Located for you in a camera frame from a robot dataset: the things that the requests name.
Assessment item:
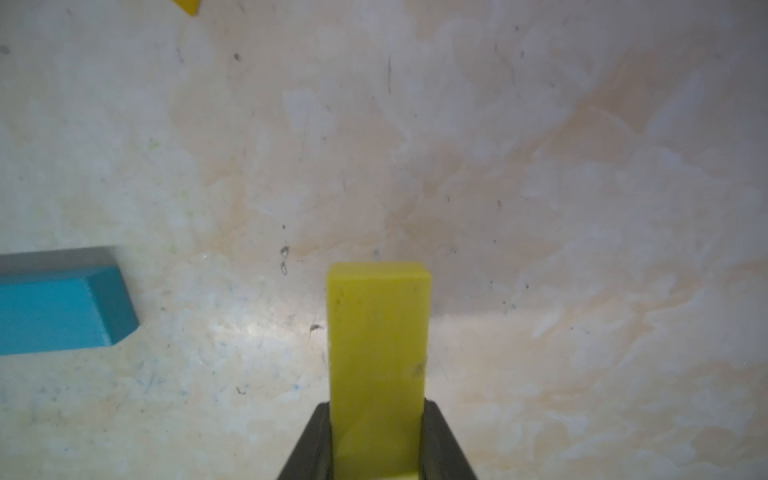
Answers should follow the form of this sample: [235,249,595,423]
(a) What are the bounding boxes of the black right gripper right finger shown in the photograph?
[419,399,477,480]

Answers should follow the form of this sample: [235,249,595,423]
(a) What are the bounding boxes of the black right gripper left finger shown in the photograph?
[277,402,333,480]

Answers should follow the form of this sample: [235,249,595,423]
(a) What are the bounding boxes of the lime green long block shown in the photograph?
[326,262,432,479]

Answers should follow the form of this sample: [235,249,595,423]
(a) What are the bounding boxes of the teal long wooden block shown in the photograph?
[1,246,140,356]

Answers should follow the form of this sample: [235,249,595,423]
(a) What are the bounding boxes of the yellow small cube block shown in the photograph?
[173,0,201,17]

